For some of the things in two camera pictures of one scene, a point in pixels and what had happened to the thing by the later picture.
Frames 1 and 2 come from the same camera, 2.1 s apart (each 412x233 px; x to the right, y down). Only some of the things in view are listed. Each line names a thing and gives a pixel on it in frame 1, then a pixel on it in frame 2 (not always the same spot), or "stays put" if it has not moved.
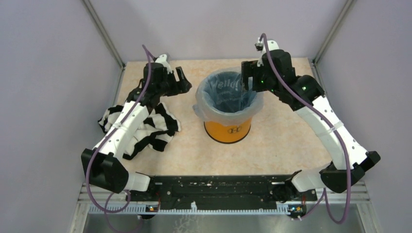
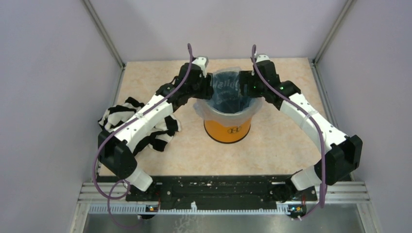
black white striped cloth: [156, 131] stays put
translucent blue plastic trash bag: [221, 99] stays put
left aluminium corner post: [106, 34] stays put
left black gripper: [184, 85] -> [208, 91]
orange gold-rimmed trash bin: [227, 134] stays put
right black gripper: [251, 69] -> [246, 77]
